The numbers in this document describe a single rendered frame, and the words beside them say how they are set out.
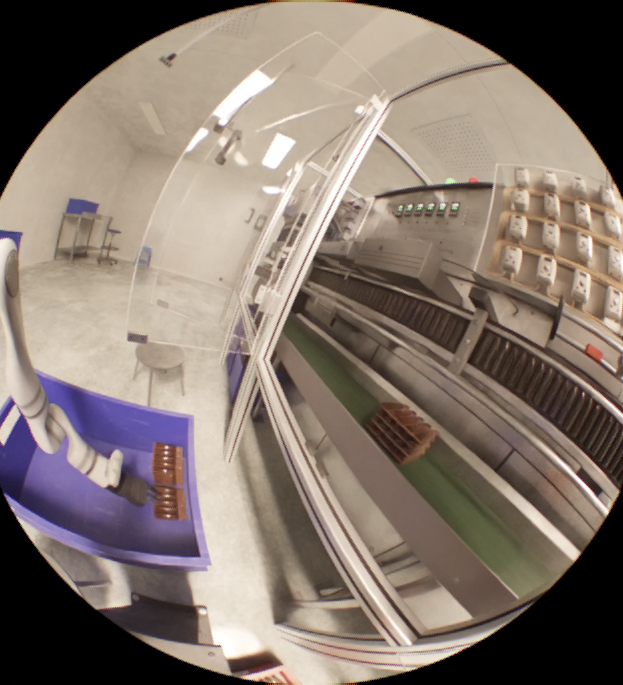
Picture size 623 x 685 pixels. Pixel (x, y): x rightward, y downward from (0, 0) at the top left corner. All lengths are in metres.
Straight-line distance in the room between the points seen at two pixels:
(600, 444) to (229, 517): 1.06
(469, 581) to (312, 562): 0.72
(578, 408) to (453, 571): 0.30
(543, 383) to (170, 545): 0.86
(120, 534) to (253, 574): 0.46
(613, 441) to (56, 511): 1.14
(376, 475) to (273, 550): 0.66
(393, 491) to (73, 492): 0.78
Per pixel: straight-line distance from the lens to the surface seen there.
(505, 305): 0.74
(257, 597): 0.89
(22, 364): 0.41
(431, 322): 0.49
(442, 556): 0.34
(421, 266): 0.50
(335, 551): 0.35
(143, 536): 0.67
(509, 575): 0.40
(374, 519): 0.73
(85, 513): 0.73
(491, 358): 0.43
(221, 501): 0.95
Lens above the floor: 0.87
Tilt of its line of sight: 15 degrees down
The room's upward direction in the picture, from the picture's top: 25 degrees clockwise
